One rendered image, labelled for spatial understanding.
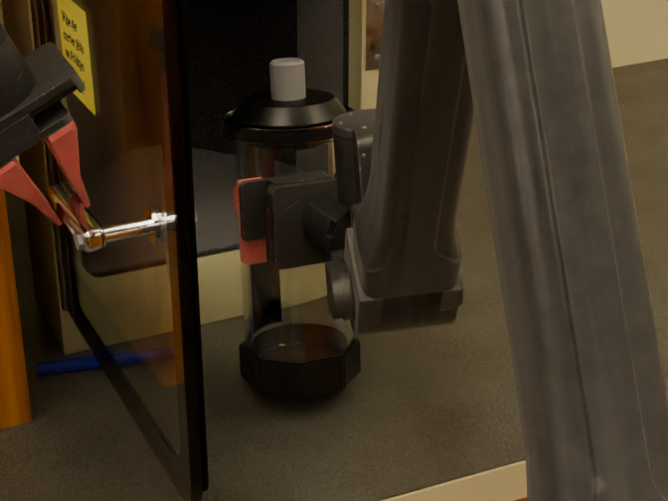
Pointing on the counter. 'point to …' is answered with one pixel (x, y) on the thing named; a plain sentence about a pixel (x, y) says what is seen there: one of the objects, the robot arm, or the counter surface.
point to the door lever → (75, 219)
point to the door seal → (192, 238)
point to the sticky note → (77, 47)
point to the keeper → (374, 33)
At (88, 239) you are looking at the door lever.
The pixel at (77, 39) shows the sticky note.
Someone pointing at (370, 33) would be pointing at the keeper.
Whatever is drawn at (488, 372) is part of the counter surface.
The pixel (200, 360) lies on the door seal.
